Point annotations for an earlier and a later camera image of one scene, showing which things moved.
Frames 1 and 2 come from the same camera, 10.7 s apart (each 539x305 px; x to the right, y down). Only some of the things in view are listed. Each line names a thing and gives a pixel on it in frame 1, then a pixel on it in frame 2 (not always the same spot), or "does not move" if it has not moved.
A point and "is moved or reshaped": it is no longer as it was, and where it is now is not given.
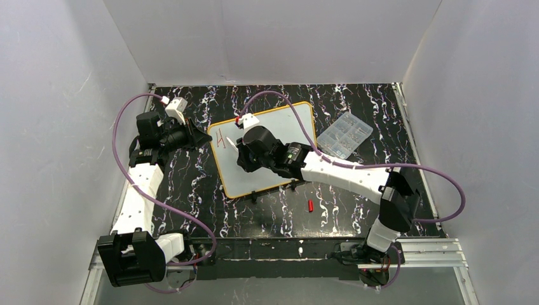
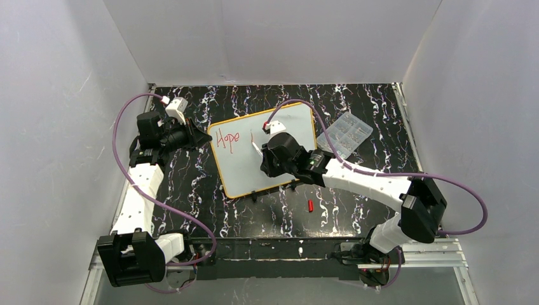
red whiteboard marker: (232, 144) is moved or reshaped
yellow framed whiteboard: (285, 123) does not move
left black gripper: (192, 132) does not move
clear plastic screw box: (344, 135) does not move
